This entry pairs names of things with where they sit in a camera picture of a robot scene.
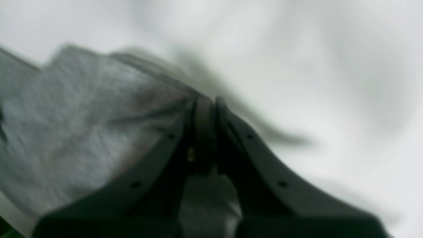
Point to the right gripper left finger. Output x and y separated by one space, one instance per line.
144 202

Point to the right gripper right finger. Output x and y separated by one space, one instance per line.
275 201

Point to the grey T-shirt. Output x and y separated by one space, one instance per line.
70 127

